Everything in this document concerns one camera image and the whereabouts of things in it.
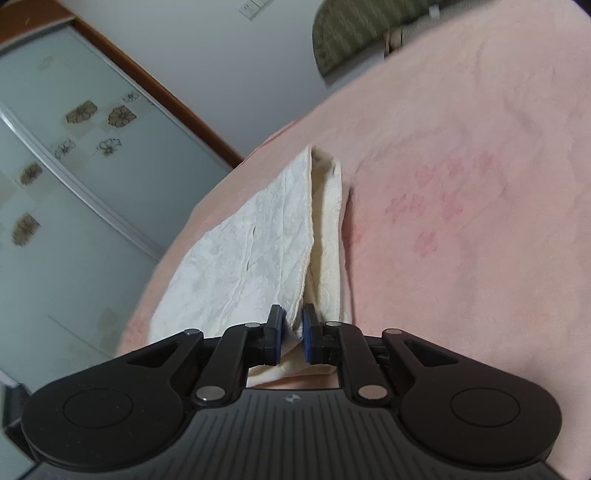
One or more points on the white pants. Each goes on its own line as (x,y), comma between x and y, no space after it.
(249,249)

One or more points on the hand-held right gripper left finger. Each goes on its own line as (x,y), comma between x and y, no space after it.
(277,337)

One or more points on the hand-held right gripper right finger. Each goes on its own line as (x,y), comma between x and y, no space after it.
(307,337)

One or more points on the brown wooden wardrobe frame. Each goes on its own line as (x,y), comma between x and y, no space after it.
(152,92)

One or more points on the pink blanket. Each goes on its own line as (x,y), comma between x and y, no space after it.
(461,230)

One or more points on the glass wardrobe door floral print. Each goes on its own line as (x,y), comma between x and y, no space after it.
(69,207)

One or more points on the white wall switch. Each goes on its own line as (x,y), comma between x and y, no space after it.
(253,8)

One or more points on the olive green quilted headboard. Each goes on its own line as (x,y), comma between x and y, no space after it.
(346,37)

